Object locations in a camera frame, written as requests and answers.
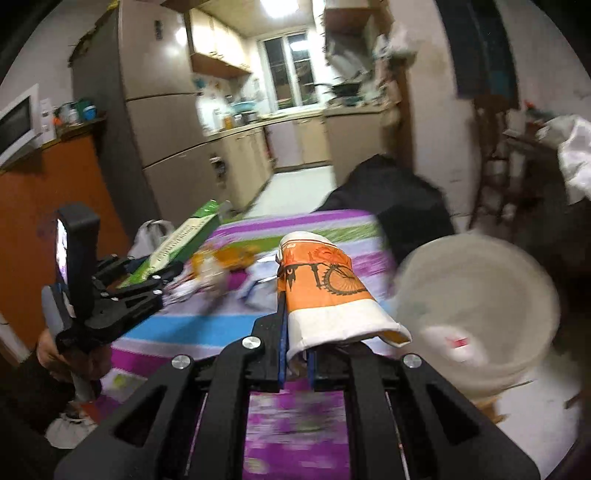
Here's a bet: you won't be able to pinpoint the orange white paper bag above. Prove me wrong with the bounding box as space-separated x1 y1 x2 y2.
276 231 413 374

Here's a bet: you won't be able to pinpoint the orange wooden cabinet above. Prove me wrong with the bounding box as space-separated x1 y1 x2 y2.
0 117 134 352

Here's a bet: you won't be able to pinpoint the beige base cabinets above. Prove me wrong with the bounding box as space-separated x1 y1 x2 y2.
203 108 398 213

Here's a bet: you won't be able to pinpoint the black cloth cover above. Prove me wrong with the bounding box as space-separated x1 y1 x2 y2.
314 154 457 264

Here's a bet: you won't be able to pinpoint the person's left hand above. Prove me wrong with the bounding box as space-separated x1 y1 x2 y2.
36 328 112 386

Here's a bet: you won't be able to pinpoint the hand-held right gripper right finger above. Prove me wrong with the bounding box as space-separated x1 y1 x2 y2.
307 344 541 480

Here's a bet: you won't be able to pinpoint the white crumpled cloth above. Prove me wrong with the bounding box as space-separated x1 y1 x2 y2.
538 114 591 205

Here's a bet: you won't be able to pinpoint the green cardboard box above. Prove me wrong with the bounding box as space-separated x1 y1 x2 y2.
115 200 221 289

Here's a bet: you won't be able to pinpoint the white plastic bucket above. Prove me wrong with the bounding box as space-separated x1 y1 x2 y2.
392 232 561 403

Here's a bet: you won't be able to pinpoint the hanging white plastic bag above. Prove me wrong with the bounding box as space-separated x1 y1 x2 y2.
374 23 423 61

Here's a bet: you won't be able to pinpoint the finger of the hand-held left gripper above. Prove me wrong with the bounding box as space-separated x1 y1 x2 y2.
105 287 166 327
98 260 185 297

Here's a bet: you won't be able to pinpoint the white microwave oven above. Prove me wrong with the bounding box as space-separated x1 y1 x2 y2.
0 83 58 169

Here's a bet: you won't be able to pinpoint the dark room window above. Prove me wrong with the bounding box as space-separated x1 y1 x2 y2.
434 0 520 100

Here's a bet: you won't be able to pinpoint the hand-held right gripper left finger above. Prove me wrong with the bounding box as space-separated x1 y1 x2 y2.
54 258 289 480

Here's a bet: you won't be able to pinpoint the black wok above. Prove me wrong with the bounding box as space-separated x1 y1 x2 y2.
305 79 363 97

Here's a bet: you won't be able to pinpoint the yellow plastic wrapper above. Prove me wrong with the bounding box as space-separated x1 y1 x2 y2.
194 244 262 278

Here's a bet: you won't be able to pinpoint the barred kitchen window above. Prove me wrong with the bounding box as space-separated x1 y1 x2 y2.
259 31 319 104

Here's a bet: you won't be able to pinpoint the steel range hood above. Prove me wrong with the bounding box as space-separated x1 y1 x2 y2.
323 28 375 75

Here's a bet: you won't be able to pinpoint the beige wall cabinets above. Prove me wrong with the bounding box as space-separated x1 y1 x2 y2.
187 8 252 78

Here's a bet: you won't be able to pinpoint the grey beige refrigerator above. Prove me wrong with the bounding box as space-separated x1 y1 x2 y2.
69 0 220 227

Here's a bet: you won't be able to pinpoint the purple floral tablecloth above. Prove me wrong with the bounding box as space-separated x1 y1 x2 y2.
99 209 402 480

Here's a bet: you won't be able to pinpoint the dark wooden chair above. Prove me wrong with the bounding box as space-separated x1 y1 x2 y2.
468 92 522 229

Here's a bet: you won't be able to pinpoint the dark wooden table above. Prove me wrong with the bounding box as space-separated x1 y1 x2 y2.
503 129 591 213

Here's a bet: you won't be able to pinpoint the flat cardboard piece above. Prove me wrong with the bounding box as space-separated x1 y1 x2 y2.
475 390 509 423

